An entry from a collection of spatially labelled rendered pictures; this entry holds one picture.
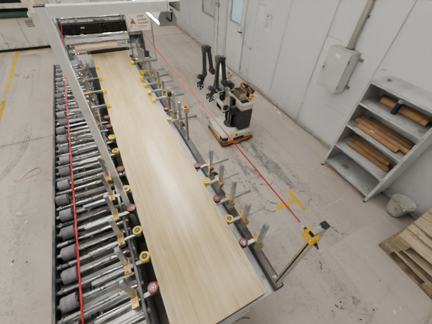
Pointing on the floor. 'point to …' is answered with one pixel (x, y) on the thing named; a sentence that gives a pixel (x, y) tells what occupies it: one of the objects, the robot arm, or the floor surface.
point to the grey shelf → (356, 171)
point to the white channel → (69, 9)
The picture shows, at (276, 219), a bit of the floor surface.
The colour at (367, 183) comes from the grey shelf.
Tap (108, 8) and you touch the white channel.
